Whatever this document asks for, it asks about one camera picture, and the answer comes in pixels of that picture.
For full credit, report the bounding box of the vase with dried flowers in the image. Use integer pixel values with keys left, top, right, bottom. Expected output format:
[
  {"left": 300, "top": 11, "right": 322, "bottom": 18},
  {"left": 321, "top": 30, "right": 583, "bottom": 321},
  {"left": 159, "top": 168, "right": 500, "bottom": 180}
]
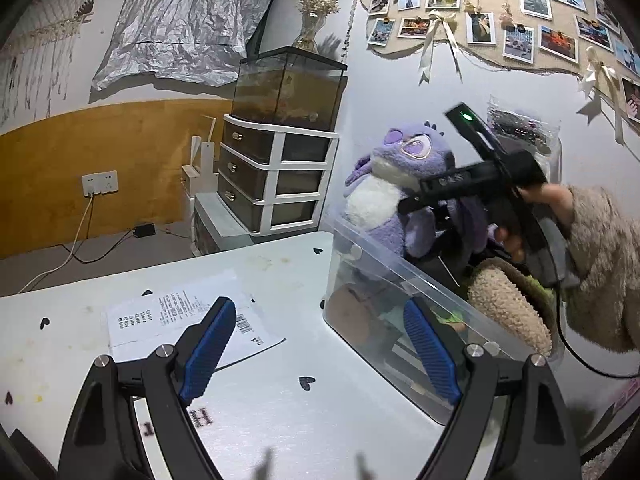
[{"left": 292, "top": 0, "right": 340, "bottom": 54}]

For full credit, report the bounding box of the white printed paper sheet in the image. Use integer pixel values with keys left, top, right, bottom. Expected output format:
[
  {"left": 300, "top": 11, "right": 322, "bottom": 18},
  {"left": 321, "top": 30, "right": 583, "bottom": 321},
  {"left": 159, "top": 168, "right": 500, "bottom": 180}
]
[{"left": 106, "top": 271, "right": 284, "bottom": 368}]

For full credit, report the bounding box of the beige fluffy sleeve forearm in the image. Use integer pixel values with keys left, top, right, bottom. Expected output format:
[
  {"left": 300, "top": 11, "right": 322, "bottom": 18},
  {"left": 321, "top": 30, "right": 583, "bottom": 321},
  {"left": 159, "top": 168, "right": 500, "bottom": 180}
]
[{"left": 566, "top": 186, "right": 639, "bottom": 353}]

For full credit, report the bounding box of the white plastic drawer unit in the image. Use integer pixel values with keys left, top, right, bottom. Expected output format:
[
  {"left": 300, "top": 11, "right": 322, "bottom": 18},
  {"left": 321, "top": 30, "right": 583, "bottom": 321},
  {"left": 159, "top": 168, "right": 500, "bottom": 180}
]
[{"left": 217, "top": 114, "right": 338, "bottom": 236}]

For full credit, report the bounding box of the cork photo board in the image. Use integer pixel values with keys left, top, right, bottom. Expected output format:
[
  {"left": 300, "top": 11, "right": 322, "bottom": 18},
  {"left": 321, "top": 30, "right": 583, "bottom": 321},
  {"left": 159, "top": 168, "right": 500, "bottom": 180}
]
[{"left": 355, "top": 0, "right": 639, "bottom": 126}]

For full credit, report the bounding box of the beige fluffy headband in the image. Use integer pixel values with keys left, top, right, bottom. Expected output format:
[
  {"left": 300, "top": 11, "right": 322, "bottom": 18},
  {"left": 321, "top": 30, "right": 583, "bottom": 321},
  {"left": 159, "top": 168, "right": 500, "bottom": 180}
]
[{"left": 468, "top": 258, "right": 556, "bottom": 358}]

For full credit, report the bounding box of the white wall power socket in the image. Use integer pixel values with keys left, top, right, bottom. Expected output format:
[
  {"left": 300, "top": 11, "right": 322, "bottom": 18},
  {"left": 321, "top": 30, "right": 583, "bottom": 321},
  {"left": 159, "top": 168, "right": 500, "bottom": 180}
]
[{"left": 80, "top": 170, "right": 119, "bottom": 197}]

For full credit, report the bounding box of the silver crinkled foil sheet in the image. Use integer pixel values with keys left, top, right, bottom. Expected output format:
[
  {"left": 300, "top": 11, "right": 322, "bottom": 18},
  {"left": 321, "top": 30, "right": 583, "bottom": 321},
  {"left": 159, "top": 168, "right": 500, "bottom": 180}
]
[{"left": 92, "top": 0, "right": 272, "bottom": 92}]

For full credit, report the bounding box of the macrame wall hanging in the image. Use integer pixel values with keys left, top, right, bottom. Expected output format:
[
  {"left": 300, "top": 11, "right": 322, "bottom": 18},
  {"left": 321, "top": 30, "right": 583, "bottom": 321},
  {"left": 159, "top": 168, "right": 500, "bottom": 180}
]
[{"left": 1, "top": 0, "right": 96, "bottom": 124}]

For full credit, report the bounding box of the purple plush toy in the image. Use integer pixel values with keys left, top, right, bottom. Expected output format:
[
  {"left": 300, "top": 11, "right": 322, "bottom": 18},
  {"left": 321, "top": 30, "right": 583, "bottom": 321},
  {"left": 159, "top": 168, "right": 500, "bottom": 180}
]
[{"left": 342, "top": 122, "right": 489, "bottom": 264}]

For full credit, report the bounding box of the clear wall mounted organizer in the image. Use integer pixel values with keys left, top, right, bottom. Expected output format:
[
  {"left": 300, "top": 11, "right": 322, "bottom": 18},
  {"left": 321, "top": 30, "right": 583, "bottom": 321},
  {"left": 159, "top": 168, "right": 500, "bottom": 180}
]
[{"left": 486, "top": 96, "right": 563, "bottom": 183}]

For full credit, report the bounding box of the clear plastic storage bin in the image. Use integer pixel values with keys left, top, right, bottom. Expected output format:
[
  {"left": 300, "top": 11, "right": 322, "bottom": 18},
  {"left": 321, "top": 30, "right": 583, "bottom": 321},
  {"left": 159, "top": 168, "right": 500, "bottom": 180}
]
[{"left": 321, "top": 214, "right": 564, "bottom": 425}]

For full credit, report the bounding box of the white power cable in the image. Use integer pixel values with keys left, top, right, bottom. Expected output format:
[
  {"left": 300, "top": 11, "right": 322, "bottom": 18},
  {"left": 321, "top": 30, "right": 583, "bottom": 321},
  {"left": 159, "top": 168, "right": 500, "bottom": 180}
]
[{"left": 16, "top": 192, "right": 97, "bottom": 296}]

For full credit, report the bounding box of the glass fish tank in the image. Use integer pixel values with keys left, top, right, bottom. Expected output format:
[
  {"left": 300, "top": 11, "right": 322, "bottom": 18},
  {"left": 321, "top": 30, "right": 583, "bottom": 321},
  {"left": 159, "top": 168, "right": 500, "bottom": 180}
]
[{"left": 231, "top": 47, "right": 347, "bottom": 132}]

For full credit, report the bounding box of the right hand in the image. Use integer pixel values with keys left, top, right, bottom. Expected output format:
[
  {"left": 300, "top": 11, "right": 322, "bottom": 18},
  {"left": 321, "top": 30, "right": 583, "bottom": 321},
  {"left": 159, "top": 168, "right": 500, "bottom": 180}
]
[{"left": 495, "top": 183, "right": 575, "bottom": 262}]

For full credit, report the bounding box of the black power adapter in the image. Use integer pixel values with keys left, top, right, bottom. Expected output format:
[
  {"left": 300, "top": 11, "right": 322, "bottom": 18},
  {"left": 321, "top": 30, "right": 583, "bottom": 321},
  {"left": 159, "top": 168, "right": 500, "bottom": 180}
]
[{"left": 132, "top": 223, "right": 156, "bottom": 238}]

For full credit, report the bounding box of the brown round plush item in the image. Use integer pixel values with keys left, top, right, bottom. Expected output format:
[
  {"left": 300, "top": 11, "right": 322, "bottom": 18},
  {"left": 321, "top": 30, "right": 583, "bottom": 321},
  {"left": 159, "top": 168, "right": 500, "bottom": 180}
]
[{"left": 324, "top": 284, "right": 372, "bottom": 346}]

